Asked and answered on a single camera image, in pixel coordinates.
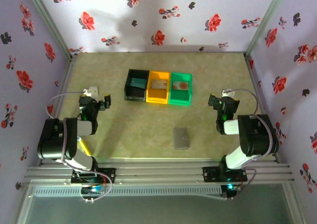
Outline yellow plastic bin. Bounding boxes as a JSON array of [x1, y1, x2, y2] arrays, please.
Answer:
[[146, 70, 172, 104]]

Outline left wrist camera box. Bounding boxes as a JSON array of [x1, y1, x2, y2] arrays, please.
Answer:
[[83, 86, 99, 98]]

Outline grey slotted cable duct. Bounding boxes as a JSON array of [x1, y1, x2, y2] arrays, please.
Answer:
[[32, 185, 222, 198]]

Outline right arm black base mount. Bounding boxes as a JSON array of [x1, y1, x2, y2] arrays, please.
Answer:
[[202, 166, 248, 184]]

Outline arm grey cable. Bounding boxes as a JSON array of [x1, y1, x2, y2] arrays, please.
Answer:
[[232, 88, 279, 201], [46, 91, 113, 204]]

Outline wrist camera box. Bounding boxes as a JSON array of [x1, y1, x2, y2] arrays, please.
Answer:
[[221, 88, 236, 98], [83, 86, 99, 98]]

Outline yellow strip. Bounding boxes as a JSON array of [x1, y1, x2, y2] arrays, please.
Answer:
[[78, 137, 93, 157]]

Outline left arm grey cable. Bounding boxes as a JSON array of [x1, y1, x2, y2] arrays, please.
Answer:
[[46, 91, 113, 204]]

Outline aluminium side rail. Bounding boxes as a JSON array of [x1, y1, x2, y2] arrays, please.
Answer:
[[39, 55, 78, 165], [244, 53, 280, 163]]

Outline teal plastic card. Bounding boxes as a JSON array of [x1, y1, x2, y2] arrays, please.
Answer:
[[130, 77, 147, 89]]

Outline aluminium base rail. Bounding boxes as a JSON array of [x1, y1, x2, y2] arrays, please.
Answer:
[[24, 159, 295, 185]]

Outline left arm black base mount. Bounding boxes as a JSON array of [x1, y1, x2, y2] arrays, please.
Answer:
[[71, 168, 116, 185]]

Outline beige plastic card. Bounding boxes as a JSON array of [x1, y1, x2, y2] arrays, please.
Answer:
[[151, 80, 168, 90]]

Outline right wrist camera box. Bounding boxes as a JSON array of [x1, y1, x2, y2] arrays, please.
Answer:
[[221, 88, 236, 98]]

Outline white card red circles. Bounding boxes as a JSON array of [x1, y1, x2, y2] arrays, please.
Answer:
[[172, 81, 190, 91]]

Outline green plastic bin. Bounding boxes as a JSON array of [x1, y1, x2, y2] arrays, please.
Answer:
[[168, 72, 194, 108]]

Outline black plastic bin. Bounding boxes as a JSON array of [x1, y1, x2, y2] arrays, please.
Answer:
[[124, 69, 151, 103]]

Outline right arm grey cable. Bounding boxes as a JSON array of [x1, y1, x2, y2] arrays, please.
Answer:
[[232, 88, 279, 201]]

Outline grey card holder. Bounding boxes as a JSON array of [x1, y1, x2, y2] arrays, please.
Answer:
[[172, 127, 191, 151]]

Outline aluminium corner post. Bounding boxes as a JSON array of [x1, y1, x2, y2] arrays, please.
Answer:
[[23, 0, 75, 60], [245, 0, 290, 57]]

